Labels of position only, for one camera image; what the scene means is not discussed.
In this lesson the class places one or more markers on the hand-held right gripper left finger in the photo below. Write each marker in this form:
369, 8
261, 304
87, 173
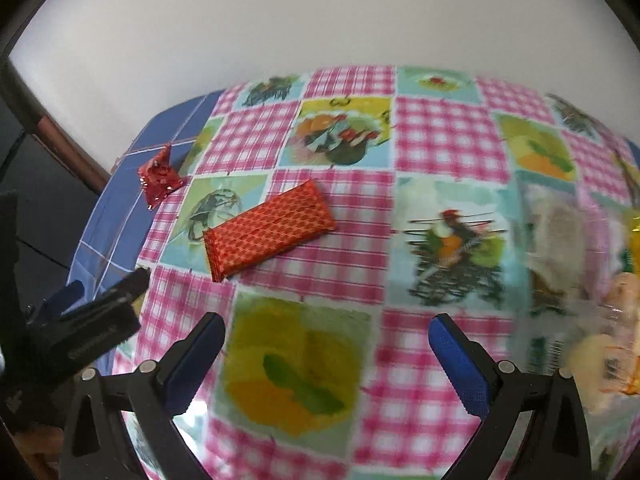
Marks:
200, 357

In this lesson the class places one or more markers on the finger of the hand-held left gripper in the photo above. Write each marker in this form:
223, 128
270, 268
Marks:
65, 297
127, 284

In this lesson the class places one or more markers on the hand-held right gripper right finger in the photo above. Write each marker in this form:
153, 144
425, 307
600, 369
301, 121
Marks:
460, 367

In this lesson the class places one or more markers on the teal cardboard box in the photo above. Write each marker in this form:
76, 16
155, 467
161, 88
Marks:
525, 310

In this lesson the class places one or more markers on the clear round cake packet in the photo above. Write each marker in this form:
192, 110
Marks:
600, 355

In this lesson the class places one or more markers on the red patterned snack bar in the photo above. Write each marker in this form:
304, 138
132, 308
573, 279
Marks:
270, 230

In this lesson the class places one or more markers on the yellow snack packet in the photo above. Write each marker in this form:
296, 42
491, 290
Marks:
631, 232

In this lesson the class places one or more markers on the blue checked cloth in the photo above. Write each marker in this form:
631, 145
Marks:
115, 230

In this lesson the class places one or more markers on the dark cabinet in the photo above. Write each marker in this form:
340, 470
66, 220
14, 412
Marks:
50, 220

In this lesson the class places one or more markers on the red foil candy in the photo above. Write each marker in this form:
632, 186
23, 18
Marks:
160, 180

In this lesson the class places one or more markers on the brown wooden frame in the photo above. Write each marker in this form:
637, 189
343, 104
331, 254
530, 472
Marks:
65, 145

